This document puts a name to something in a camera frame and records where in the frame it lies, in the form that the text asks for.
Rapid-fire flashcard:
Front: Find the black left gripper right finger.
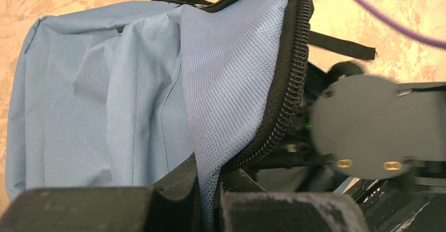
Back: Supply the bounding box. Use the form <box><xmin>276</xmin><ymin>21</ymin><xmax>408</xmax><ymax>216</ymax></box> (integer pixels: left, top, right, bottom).
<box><xmin>216</xmin><ymin>169</ymin><xmax>369</xmax><ymax>231</ymax></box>

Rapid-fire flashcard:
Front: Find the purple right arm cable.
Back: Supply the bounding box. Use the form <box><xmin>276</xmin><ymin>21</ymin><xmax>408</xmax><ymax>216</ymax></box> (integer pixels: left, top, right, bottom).
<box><xmin>329</xmin><ymin>0</ymin><xmax>446</xmax><ymax>50</ymax></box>

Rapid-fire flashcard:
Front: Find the blue student backpack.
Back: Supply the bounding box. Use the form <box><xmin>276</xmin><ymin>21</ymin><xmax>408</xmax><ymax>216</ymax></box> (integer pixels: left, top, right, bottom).
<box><xmin>6</xmin><ymin>0</ymin><xmax>376</xmax><ymax>231</ymax></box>

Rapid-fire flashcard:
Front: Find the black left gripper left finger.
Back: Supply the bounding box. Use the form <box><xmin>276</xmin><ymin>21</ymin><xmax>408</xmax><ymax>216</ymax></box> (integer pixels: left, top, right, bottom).
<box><xmin>1</xmin><ymin>156</ymin><xmax>201</xmax><ymax>231</ymax></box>

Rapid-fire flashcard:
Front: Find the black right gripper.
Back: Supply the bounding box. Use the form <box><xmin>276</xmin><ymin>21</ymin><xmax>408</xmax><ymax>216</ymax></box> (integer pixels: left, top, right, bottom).
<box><xmin>258</xmin><ymin>61</ymin><xmax>446</xmax><ymax>193</ymax></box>

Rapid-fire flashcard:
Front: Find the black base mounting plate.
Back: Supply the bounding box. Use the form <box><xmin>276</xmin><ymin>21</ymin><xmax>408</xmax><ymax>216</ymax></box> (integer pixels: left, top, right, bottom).
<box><xmin>335</xmin><ymin>177</ymin><xmax>445</xmax><ymax>231</ymax></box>

